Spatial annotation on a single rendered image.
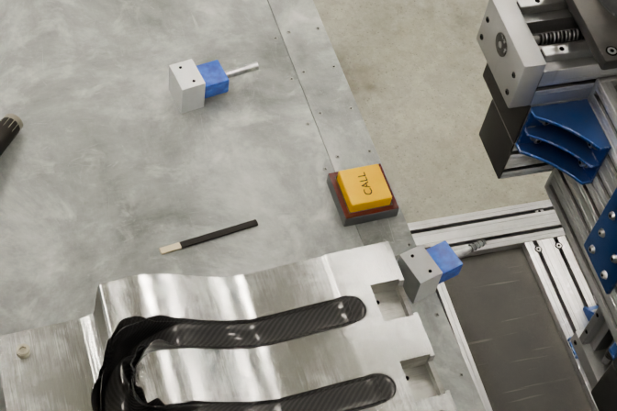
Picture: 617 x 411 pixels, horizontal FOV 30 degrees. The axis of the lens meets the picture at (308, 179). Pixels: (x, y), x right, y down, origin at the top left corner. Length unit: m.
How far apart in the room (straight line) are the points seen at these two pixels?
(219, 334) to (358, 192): 0.32
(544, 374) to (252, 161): 0.84
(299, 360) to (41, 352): 0.31
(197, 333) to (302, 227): 0.29
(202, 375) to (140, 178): 0.39
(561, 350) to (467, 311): 0.19
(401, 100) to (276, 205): 1.24
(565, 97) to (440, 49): 1.29
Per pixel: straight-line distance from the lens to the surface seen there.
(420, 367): 1.43
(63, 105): 1.70
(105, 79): 1.72
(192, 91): 1.65
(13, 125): 1.64
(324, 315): 1.42
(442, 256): 1.54
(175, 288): 1.38
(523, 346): 2.25
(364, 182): 1.59
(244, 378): 1.36
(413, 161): 2.69
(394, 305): 1.46
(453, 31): 2.99
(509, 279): 2.32
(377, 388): 1.38
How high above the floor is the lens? 2.12
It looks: 54 degrees down
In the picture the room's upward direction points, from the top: 11 degrees clockwise
